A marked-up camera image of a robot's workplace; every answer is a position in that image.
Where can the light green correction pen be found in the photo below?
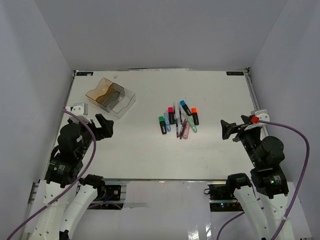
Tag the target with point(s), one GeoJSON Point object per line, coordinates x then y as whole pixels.
{"type": "Point", "coordinates": [190, 122]}

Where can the light pink correction pen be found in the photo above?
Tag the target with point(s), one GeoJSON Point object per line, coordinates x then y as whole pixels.
{"type": "Point", "coordinates": [186, 131]}

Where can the green cap highlighter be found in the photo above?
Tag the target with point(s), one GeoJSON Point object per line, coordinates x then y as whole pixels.
{"type": "Point", "coordinates": [162, 124]}

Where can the amber plastic tray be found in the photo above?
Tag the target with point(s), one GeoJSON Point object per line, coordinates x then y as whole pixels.
{"type": "Point", "coordinates": [101, 89]}

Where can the purple ink gel pen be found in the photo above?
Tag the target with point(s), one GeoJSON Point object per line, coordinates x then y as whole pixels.
{"type": "Point", "coordinates": [176, 127]}

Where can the orange cap highlighter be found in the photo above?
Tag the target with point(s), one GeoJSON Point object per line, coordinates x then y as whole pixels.
{"type": "Point", "coordinates": [195, 116]}

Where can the left black logo sticker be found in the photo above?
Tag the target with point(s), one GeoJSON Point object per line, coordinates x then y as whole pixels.
{"type": "Point", "coordinates": [84, 73]}

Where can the blue cap highlighter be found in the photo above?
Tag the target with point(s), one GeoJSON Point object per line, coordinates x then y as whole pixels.
{"type": "Point", "coordinates": [185, 108]}

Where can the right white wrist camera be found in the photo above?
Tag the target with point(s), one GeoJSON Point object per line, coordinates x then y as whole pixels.
{"type": "Point", "coordinates": [258, 117]}

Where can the red ink gel pen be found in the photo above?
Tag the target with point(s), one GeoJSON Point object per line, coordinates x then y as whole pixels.
{"type": "Point", "coordinates": [182, 130]}

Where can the right black logo sticker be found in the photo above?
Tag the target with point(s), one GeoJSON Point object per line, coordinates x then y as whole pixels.
{"type": "Point", "coordinates": [235, 73]}

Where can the pink cap highlighter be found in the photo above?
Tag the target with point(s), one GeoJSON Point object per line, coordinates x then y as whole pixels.
{"type": "Point", "coordinates": [171, 115]}

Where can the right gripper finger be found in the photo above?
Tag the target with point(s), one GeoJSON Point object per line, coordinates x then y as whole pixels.
{"type": "Point", "coordinates": [246, 119]}
{"type": "Point", "coordinates": [228, 129]}

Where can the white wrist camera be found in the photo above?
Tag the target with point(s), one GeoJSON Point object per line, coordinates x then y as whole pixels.
{"type": "Point", "coordinates": [81, 111]}
{"type": "Point", "coordinates": [258, 117]}

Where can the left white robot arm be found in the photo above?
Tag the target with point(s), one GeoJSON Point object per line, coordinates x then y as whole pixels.
{"type": "Point", "coordinates": [68, 193]}

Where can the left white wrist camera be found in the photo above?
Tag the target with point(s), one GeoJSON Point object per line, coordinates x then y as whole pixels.
{"type": "Point", "coordinates": [81, 111]}

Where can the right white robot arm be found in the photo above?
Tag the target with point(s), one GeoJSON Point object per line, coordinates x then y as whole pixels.
{"type": "Point", "coordinates": [264, 194]}

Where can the blue ink gel pen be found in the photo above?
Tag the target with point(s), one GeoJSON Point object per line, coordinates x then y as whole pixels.
{"type": "Point", "coordinates": [180, 114]}

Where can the smoky grey plastic tray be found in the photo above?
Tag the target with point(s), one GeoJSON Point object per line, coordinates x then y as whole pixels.
{"type": "Point", "coordinates": [111, 97]}

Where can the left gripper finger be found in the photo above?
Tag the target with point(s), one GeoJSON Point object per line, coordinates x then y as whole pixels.
{"type": "Point", "coordinates": [103, 121]}
{"type": "Point", "coordinates": [107, 131]}

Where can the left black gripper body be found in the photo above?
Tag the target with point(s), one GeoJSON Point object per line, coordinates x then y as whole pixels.
{"type": "Point", "coordinates": [97, 132]}

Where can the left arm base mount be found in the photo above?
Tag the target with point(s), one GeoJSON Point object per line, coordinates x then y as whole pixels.
{"type": "Point", "coordinates": [109, 198]}

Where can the clear plastic tray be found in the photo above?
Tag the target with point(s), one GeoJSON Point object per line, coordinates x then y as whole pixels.
{"type": "Point", "coordinates": [123, 103]}

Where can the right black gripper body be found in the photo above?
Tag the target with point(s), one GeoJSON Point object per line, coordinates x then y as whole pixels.
{"type": "Point", "coordinates": [241, 128]}

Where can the black logo sticker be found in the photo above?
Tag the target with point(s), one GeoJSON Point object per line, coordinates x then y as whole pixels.
{"type": "Point", "coordinates": [84, 73]}
{"type": "Point", "coordinates": [235, 73]}

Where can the light blue correction pen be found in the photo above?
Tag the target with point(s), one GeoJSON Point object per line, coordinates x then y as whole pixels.
{"type": "Point", "coordinates": [167, 122]}

